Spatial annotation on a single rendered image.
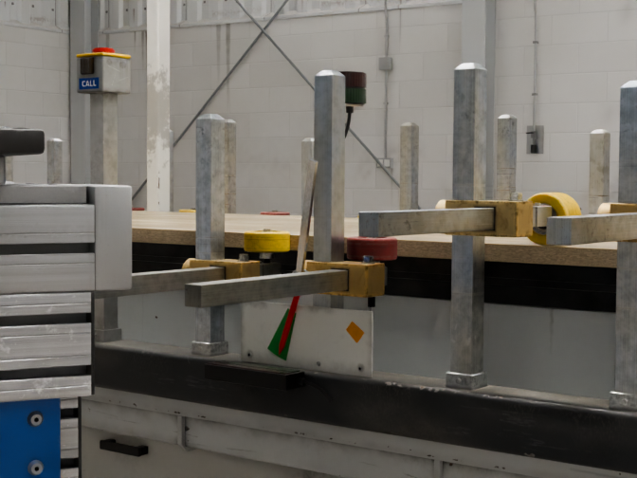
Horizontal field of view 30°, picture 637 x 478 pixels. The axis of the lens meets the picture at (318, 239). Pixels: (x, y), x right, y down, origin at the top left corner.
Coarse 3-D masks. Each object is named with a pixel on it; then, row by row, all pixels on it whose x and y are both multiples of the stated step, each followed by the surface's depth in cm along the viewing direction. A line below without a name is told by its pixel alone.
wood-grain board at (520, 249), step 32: (160, 224) 250; (192, 224) 251; (256, 224) 253; (288, 224) 254; (352, 224) 257; (416, 256) 193; (448, 256) 190; (512, 256) 183; (544, 256) 180; (576, 256) 177; (608, 256) 174
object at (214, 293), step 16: (304, 272) 176; (320, 272) 176; (336, 272) 179; (192, 288) 156; (208, 288) 156; (224, 288) 159; (240, 288) 161; (256, 288) 164; (272, 288) 167; (288, 288) 170; (304, 288) 173; (320, 288) 176; (336, 288) 179; (192, 304) 156; (208, 304) 156; (224, 304) 159
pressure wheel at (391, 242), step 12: (348, 240) 188; (360, 240) 185; (372, 240) 185; (384, 240) 185; (396, 240) 188; (348, 252) 188; (360, 252) 185; (372, 252) 185; (384, 252) 185; (396, 252) 188; (372, 300) 189
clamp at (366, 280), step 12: (312, 264) 185; (324, 264) 184; (336, 264) 183; (348, 264) 181; (360, 264) 181; (372, 264) 181; (384, 264) 183; (348, 276) 181; (360, 276) 180; (372, 276) 180; (384, 276) 183; (348, 288) 181; (360, 288) 180; (372, 288) 180; (384, 288) 183
